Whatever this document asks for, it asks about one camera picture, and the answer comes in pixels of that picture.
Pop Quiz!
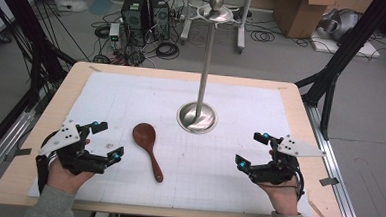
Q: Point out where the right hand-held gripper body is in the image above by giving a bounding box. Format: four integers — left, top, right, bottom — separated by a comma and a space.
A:
247, 132, 328, 190

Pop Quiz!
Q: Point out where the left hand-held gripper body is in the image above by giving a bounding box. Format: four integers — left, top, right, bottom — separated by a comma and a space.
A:
36, 116, 112, 178

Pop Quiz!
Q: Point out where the person's right hand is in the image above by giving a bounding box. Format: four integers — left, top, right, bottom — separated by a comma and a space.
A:
257, 148, 304, 217

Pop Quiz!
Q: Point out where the person's left hand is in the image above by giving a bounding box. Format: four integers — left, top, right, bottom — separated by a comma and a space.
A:
45, 136, 97, 195

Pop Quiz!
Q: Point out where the brown wooden spoon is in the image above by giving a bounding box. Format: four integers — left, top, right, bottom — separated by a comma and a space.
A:
129, 121, 167, 184

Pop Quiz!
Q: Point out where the white grid mat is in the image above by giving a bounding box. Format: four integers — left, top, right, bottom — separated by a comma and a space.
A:
27, 67, 319, 217

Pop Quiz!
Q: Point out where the grey tape piece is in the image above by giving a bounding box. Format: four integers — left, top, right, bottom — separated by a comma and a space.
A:
3, 146, 33, 164
318, 175, 341, 188

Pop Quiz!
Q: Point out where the steel utensil hanging stand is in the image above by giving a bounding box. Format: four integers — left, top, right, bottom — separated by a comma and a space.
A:
175, 0, 237, 136

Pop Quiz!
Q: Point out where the small white device box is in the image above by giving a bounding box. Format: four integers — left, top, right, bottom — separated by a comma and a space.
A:
107, 22, 122, 50

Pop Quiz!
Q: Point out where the white metal floor stand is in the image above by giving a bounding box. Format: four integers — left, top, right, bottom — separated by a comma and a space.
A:
179, 0, 255, 55

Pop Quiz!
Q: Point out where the black computer tower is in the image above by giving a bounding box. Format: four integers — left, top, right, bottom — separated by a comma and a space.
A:
145, 0, 173, 43
118, 0, 151, 49

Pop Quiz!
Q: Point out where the white flat board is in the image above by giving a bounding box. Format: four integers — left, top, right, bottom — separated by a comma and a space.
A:
309, 29, 383, 60

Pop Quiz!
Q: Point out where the clear plastic bag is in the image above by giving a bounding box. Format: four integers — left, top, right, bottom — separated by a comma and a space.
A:
53, 0, 90, 14

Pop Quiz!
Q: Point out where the large open cardboard box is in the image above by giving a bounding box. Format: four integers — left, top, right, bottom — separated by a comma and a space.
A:
272, 0, 338, 42

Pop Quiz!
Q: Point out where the grey bag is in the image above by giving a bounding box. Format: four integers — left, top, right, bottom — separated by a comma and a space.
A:
319, 7, 362, 43

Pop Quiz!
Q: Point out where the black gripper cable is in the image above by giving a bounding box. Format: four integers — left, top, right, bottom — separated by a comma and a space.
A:
290, 167, 308, 202

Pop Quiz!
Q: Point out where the black wrist strap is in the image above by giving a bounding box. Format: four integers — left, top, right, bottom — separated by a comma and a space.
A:
32, 153, 51, 196

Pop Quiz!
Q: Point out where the coiled black cable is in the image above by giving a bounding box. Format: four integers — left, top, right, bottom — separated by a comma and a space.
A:
250, 29, 276, 44
154, 40, 181, 62

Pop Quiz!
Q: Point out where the black frame strut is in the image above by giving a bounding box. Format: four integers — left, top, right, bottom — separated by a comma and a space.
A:
292, 0, 386, 145
0, 0, 82, 116

